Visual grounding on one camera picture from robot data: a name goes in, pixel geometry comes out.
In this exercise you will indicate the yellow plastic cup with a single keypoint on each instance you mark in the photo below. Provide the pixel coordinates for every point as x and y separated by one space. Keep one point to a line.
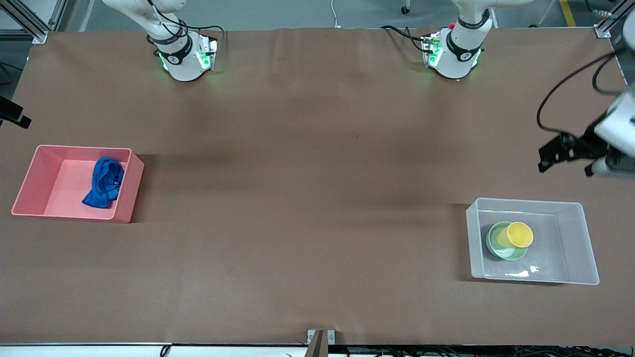
520 234

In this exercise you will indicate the pink plastic box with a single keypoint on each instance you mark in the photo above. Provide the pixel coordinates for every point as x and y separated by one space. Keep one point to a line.
49 178

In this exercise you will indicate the aluminium frame post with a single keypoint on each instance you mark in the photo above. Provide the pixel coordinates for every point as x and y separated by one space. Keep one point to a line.
612 20
30 20

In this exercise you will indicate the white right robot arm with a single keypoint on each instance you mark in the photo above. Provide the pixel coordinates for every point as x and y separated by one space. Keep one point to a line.
181 57

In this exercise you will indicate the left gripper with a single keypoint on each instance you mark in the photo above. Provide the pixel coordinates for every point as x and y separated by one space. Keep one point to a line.
588 140

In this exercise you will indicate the mint green bowl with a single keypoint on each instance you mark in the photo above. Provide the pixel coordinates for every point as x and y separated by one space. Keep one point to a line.
496 248

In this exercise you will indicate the metal table edge bracket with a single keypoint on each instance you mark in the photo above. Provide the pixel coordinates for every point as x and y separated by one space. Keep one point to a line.
320 342

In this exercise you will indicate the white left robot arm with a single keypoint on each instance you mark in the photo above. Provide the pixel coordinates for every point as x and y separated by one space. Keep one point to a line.
456 54

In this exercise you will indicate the blue cloth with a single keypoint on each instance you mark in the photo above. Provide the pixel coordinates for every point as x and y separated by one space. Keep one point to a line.
105 183

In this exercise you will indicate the translucent white plastic box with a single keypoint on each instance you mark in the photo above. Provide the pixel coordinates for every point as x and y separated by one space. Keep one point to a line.
570 243

